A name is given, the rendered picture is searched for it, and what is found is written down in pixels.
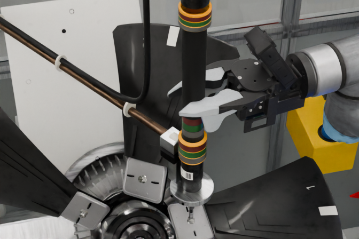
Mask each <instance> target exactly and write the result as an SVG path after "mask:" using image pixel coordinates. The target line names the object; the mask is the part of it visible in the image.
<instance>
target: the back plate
mask: <svg viewBox="0 0 359 239"><path fill-rule="evenodd" d="M1 14H2V15H3V16H4V18H5V20H6V21H8V22H9V23H11V24H13V25H14V26H16V27H17V28H19V29H20V30H22V31H23V32H25V33H26V34H28V35H29V36H31V37H32V38H34V39H35V40H37V41H38V42H40V43H41V44H43V45H44V46H46V47H48V48H49V49H51V50H52V51H53V52H55V53H56V54H58V55H61V54H63V55H65V56H66V57H67V60H68V61H69V62H70V63H72V64H73V65H75V66H77V67H78V68H80V69H81V70H83V71H84V72H86V73H87V74H89V75H90V76H92V77H94V78H95V79H97V80H99V81H100V82H102V83H103V84H105V85H107V86H108V87H110V88H112V89H113V90H115V91H117V92H119V93H120V84H119V75H118V67H117V61H116V54H115V47H114V40H113V33H112V31H113V30H114V29H115V28H116V27H117V26H118V25H124V24H129V23H142V18H141V11H140V6H139V0H55V1H46V2H38V3H30V4H22V5H14V6H6V7H1ZM4 35H5V41H6V48H7V54H8V59H9V65H10V72H11V78H12V85H13V92H14V98H15V105H16V109H17V115H18V122H19V129H20V130H21V131H22V132H23V133H24V134H25V135H26V136H27V137H28V139H29V140H30V141H31V142H32V143H33V144H34V145H35V146H36V147H37V148H38V149H39V150H40V151H41V152H42V153H43V154H44V155H45V156H46V157H47V159H48V160H49V161H50V162H51V163H52V164H53V165H54V166H55V167H56V168H57V169H58V170H59V171H60V172H61V173H62V174H63V175H64V174H65V173H66V171H67V170H68V169H69V167H70V166H71V165H72V164H73V163H74V162H75V161H76V160H77V159H79V158H80V157H81V156H82V155H84V154H85V153H87V152H89V151H90V150H92V149H94V148H97V147H99V146H102V145H106V144H111V143H115V142H124V136H123V119H122V110H121V109H120V108H118V107H117V106H115V105H113V104H112V103H110V102H109V101H107V100H106V99H104V98H103V97H101V96H100V95H98V94H97V93H96V92H94V91H93V90H91V89H89V88H88V87H86V86H85V85H83V84H82V83H80V82H79V81H77V80H76V79H74V78H73V77H71V76H70V75H68V74H67V73H65V72H64V71H62V72H59V71H57V70H56V68H55V65H53V64H52V63H50V62H49V61H47V60H46V59H44V58H43V57H41V56H40V55H38V54H37V53H35V52H34V51H32V50H31V49H29V48H28V47H26V46H25V45H23V44H22V43H20V42H19V41H17V40H16V39H14V38H13V37H11V36H10V35H8V34H7V33H5V32H4Z"/></svg>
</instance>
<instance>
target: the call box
mask: <svg viewBox="0 0 359 239"><path fill-rule="evenodd" d="M325 102H326V100H324V98H323V96H322V95H320V96H317V97H313V98H312V97H309V98H305V104H304V107H301V108H298V109H295V110H291V111H288V113H287V121H286V126H287V129H288V131H289V133H290V135H291V137H292V139H293V142H294V144H295V146H296V148H297V150H298V153H299V155H300V157H301V158H302V157H304V156H308V157H310V158H312V159H314V161H315V162H316V164H317V165H318V167H319V168H320V170H321V172H322V174H326V173H332V172H338V171H343V170H350V169H352V168H353V164H354V160H355V155H356V151H357V146H358V142H356V143H353V144H346V143H345V142H337V141H335V140H332V139H327V138H325V137H324V136H323V135H322V133H321V131H322V127H323V113H324V112H323V108H324V104H325Z"/></svg>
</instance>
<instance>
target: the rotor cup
mask: <svg viewBox="0 0 359 239"><path fill-rule="evenodd" d="M102 201H104V202H106V203H108V204H110V205H112V208H111V209H110V211H109V213H108V214H107V215H106V216H105V218H104V219H103V220H102V221H101V222H100V223H99V225H98V226H97V227H96V228H95V229H94V230H90V236H91V239H137V238H139V237H142V238H144V239H177V237H176V232H175V229H174V226H173V224H172V223H171V221H170V220H169V218H168V213H167V208H168V206H167V204H166V203H165V202H163V205H161V204H158V203H153V202H150V201H146V200H143V199H140V198H137V197H133V196H130V195H127V194H125V193H123V189H122V188H120V189H117V190H115V191H113V192H111V193H110V194H108V195H107V196H105V197H104V198H103V199H102ZM142 202H144V203H146V204H147V205H148V206H144V205H143V204H142ZM105 222H106V223H107V226H106V228H104V223H105Z"/></svg>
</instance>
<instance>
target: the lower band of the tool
mask: <svg viewBox="0 0 359 239"><path fill-rule="evenodd" d="M181 133H182V130H181V131H180V132H179V134H178V138H179V141H180V142H181V143H182V144H183V145H185V146H188V147H198V146H201V145H202V144H204V143H205V142H206V140H207V133H206V132H205V130H204V138H203V139H202V141H200V142H197V143H189V142H186V141H184V140H183V139H182V136H181ZM201 151H202V150H201ZM185 152H186V151H185ZM188 153H189V152H188ZM196 153H198V152H196ZM201 157H202V156H201ZM186 158H187V157H186ZM199 158H200V157H199ZM190 159H196V158H190ZM205 159H206V158H205ZM180 160H181V159H180ZM181 161H182V160H181ZM203 161H204V160H203ZM182 162H183V161H182ZM183 163H185V162H183ZM200 163H202V162H200ZM200 163H198V164H200ZM185 164H187V163H185ZM188 165H197V164H188Z"/></svg>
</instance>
